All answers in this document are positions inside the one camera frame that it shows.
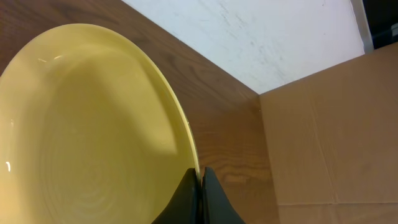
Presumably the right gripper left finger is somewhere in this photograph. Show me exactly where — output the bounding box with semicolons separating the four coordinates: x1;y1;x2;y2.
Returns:
152;168;198;224

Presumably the brown cardboard box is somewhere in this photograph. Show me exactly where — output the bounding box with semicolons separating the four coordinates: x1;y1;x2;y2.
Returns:
260;44;397;223

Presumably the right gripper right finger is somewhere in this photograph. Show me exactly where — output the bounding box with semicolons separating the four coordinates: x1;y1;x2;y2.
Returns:
202;167;245;224

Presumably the yellow plate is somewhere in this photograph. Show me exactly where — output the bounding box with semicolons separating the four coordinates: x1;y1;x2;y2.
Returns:
1;24;198;223

